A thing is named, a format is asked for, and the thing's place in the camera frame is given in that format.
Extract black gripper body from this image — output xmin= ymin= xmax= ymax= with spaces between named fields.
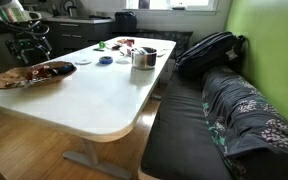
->
xmin=5 ymin=34 xmax=42 ymax=58

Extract black sunglasses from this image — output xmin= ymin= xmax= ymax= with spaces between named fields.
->
xmin=49 ymin=64 xmax=76 ymax=77

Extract dark drawer cabinet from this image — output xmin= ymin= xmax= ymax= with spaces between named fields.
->
xmin=41 ymin=17 xmax=116 ymax=57

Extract white round coaster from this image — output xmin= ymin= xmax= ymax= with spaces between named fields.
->
xmin=74 ymin=58 xmax=93 ymax=66

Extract blue tape roll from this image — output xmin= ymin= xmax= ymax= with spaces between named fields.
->
xmin=98 ymin=55 xmax=114 ymax=66

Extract black bag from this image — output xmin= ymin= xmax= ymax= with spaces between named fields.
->
xmin=114 ymin=11 xmax=139 ymax=33

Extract stainless steel pot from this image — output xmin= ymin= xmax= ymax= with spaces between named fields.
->
xmin=130 ymin=46 xmax=159 ymax=71

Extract grey table leg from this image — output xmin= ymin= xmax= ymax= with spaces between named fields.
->
xmin=62 ymin=137 xmax=134 ymax=180

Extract dark patterned bench cushion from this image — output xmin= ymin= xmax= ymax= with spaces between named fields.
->
xmin=135 ymin=29 xmax=194 ymax=60

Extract white framed window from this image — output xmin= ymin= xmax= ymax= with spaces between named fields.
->
xmin=122 ymin=0 xmax=220 ymax=15

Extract black backpack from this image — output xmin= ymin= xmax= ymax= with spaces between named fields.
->
xmin=174 ymin=31 xmax=247 ymax=80

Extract dark seat cushion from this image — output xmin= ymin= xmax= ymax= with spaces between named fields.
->
xmin=140 ymin=71 xmax=236 ymax=180

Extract dark floral back cushion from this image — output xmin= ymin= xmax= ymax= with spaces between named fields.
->
xmin=201 ymin=65 xmax=288 ymax=180

